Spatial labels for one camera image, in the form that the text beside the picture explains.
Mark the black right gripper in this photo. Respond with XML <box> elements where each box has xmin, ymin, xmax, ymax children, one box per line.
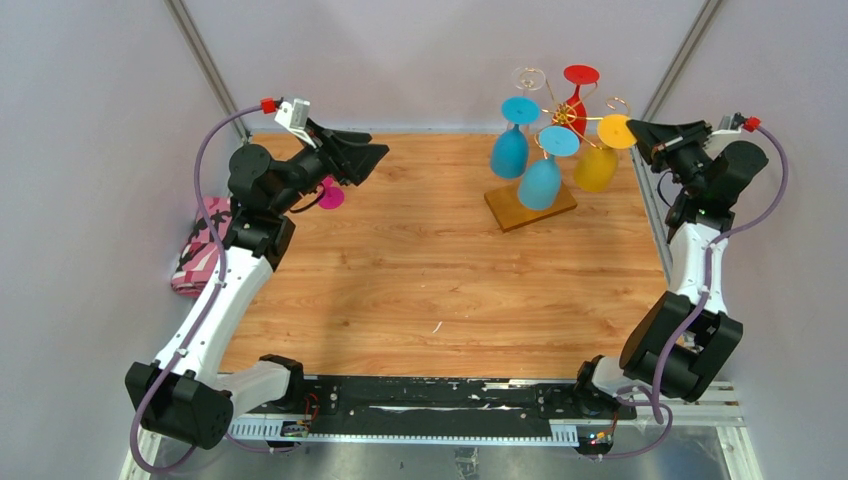
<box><xmin>626</xmin><ymin>120</ymin><xmax>713</xmax><ymax>196</ymax></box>

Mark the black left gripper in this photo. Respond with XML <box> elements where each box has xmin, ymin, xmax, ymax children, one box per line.
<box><xmin>271</xmin><ymin>119</ymin><xmax>387</xmax><ymax>216</ymax></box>

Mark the magenta wine glass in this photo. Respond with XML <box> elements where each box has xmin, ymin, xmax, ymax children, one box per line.
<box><xmin>318</xmin><ymin>176</ymin><xmax>345</xmax><ymax>210</ymax></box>

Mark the yellow wine glass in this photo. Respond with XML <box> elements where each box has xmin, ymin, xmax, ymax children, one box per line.
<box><xmin>573</xmin><ymin>114</ymin><xmax>636</xmax><ymax>193</ymax></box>

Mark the red wine glass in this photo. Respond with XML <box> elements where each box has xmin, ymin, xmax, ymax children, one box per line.
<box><xmin>561</xmin><ymin>64</ymin><xmax>600</xmax><ymax>136</ymax></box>

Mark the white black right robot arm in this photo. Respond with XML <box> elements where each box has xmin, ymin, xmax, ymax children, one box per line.
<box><xmin>570</xmin><ymin>114</ymin><xmax>769</xmax><ymax>418</ymax></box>

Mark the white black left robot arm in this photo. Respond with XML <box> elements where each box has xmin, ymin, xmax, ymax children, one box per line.
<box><xmin>125</xmin><ymin>120</ymin><xmax>390</xmax><ymax>450</ymax></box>

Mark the blue wine glass front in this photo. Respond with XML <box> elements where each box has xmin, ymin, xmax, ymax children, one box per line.
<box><xmin>517</xmin><ymin>126</ymin><xmax>580</xmax><ymax>211</ymax></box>

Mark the blue wine glass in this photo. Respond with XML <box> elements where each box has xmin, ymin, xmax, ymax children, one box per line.
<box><xmin>517</xmin><ymin>126</ymin><xmax>580</xmax><ymax>211</ymax></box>
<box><xmin>489</xmin><ymin>96</ymin><xmax>541</xmax><ymax>179</ymax></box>

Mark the clear wine glass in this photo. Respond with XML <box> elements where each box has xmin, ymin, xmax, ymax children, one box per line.
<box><xmin>511</xmin><ymin>67</ymin><xmax>547</xmax><ymax>92</ymax></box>

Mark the blue wine glass rear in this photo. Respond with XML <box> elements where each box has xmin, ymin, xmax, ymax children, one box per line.
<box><xmin>489</xmin><ymin>96</ymin><xmax>541</xmax><ymax>179</ymax></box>

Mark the wooden rack base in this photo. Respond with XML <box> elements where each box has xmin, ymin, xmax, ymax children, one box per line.
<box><xmin>482</xmin><ymin>180</ymin><xmax>579</xmax><ymax>234</ymax></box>

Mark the pink camouflage cloth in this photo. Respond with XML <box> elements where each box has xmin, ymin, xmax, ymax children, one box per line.
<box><xmin>171</xmin><ymin>197</ymin><xmax>232</xmax><ymax>298</ymax></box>

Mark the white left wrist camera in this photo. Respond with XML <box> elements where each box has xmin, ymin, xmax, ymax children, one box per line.
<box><xmin>274</xmin><ymin>98</ymin><xmax>317</xmax><ymax>149</ymax></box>

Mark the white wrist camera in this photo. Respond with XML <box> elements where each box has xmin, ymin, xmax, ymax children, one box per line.
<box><xmin>707</xmin><ymin>112</ymin><xmax>748</xmax><ymax>143</ymax></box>
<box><xmin>274</xmin><ymin>98</ymin><xmax>317</xmax><ymax>149</ymax></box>

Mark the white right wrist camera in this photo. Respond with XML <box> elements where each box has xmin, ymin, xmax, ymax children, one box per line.
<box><xmin>707</xmin><ymin>112</ymin><xmax>748</xmax><ymax>143</ymax></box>

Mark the gold wire glass rack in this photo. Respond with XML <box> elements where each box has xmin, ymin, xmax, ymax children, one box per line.
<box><xmin>532</xmin><ymin>81</ymin><xmax>632</xmax><ymax>150</ymax></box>

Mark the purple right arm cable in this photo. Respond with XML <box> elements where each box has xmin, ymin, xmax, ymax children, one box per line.
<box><xmin>582</xmin><ymin>116</ymin><xmax>791</xmax><ymax>461</ymax></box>

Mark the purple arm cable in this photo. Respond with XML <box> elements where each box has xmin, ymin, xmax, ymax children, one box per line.
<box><xmin>582</xmin><ymin>116</ymin><xmax>791</xmax><ymax>461</ymax></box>
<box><xmin>127</xmin><ymin>104</ymin><xmax>313</xmax><ymax>476</ymax></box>

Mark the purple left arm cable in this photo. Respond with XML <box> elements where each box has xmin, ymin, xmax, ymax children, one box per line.
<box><xmin>127</xmin><ymin>104</ymin><xmax>313</xmax><ymax>476</ymax></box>

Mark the aluminium frame rail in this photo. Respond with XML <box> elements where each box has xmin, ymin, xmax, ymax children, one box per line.
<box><xmin>139</xmin><ymin>380</ymin><xmax>745</xmax><ymax>446</ymax></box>

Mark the black mounting base plate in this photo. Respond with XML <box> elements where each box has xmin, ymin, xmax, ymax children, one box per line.
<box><xmin>241</xmin><ymin>374</ymin><xmax>639</xmax><ymax>440</ymax></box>

